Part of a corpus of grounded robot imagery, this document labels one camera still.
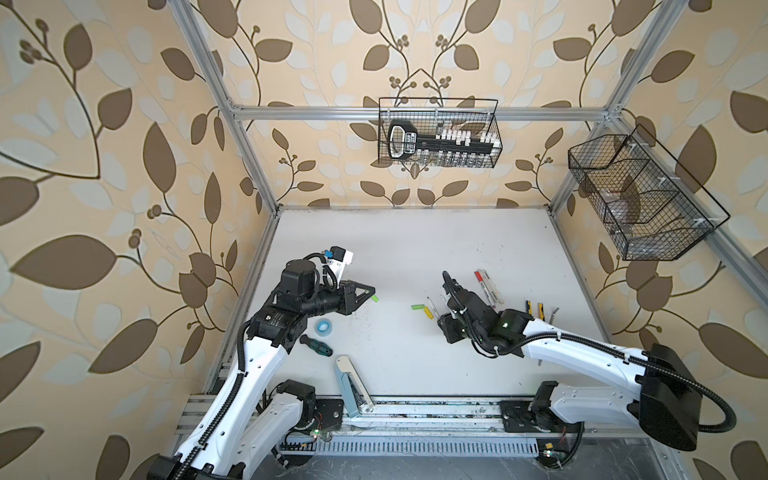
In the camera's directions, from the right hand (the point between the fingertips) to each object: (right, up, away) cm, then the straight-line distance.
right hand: (443, 323), depth 81 cm
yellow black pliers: (+32, +1, +10) cm, 34 cm away
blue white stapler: (-23, -17, -7) cm, 29 cm away
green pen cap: (-18, +9, -10) cm, 23 cm away
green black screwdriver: (-36, -7, +3) cm, 37 cm away
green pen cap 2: (-6, +2, +12) cm, 14 cm away
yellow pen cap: (-3, 0, +12) cm, 13 cm away
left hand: (-18, +11, -12) cm, 24 cm away
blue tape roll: (-35, -3, +9) cm, 36 cm away
